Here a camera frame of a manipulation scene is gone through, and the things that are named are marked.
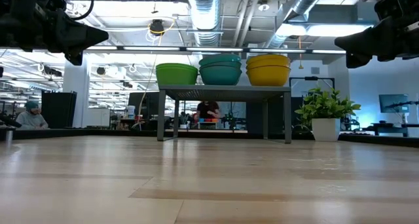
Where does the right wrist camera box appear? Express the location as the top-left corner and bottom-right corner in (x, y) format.
(374, 0), (419, 21)

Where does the silver ribbed ceiling duct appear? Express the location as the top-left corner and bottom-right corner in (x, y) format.
(186, 0), (224, 48)

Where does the person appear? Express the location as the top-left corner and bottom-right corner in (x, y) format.
(15, 100), (49, 130)
(195, 101), (221, 122)

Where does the green leafy plant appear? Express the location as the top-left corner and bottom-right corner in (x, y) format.
(294, 87), (362, 130)

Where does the LED light bar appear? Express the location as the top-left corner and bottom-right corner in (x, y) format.
(83, 44), (348, 56)

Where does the yellow patterned mini bowl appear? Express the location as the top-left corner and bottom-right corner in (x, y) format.
(246, 58), (291, 69)
(246, 65), (291, 87)

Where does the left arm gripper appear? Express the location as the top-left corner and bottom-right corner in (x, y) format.
(0, 0), (109, 67)

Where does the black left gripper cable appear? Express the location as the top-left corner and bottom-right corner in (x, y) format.
(69, 0), (95, 21)

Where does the teal patterned mini bowl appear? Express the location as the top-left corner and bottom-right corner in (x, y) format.
(199, 65), (243, 86)
(199, 60), (242, 69)
(198, 54), (242, 63)

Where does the white plant pot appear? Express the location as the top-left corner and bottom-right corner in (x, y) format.
(311, 117), (341, 142)

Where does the black rectangular stand frame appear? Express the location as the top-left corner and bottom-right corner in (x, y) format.
(289, 76), (335, 97)

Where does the lit wall monitor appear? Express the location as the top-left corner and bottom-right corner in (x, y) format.
(378, 93), (409, 114)

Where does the black cabinet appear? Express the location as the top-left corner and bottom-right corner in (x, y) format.
(41, 91), (78, 129)

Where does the black low desk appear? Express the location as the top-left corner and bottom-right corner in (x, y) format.
(371, 122), (419, 136)

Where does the grey perforated metal shelf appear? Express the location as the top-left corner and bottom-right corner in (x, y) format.
(156, 84), (293, 144)

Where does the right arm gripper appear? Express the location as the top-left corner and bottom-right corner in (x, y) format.
(334, 13), (419, 69)

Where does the green mini bowl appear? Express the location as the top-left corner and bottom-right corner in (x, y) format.
(155, 66), (199, 86)
(155, 63), (198, 70)

